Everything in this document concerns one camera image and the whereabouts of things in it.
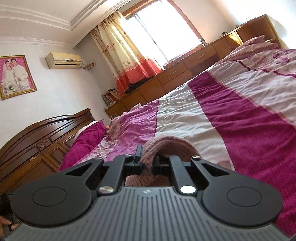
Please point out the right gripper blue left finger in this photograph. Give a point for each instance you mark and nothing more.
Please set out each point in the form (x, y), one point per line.
(116, 171)

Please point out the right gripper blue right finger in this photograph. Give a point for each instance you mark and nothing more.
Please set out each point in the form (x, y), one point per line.
(173, 168)

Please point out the pink knitted cardigan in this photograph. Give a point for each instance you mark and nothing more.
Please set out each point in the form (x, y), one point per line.
(166, 152)

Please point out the person's left hand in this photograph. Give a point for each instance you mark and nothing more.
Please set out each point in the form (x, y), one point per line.
(6, 226)

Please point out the magenta pillow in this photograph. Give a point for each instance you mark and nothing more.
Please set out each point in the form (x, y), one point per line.
(86, 140)

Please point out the dark wooden headboard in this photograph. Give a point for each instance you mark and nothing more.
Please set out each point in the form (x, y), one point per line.
(39, 149)

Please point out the stack of books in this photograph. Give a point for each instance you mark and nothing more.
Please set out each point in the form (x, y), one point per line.
(111, 97)

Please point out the dark cloth on cabinet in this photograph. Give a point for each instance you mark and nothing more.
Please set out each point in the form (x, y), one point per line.
(132, 87)

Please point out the pink striped floral bedspread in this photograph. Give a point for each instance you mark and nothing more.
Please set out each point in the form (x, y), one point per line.
(240, 114)

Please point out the red and cream curtain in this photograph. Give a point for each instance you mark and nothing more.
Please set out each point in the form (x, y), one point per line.
(128, 65)

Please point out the wooden window-side cabinet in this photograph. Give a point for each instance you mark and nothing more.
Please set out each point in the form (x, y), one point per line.
(195, 63)

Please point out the framed wedding photo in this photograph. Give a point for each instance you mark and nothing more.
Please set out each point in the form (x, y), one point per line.
(16, 78)

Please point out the pink knitted blanket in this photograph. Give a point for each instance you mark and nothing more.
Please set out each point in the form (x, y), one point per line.
(250, 47)

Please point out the cream wall air conditioner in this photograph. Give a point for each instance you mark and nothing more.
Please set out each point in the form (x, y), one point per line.
(63, 61)

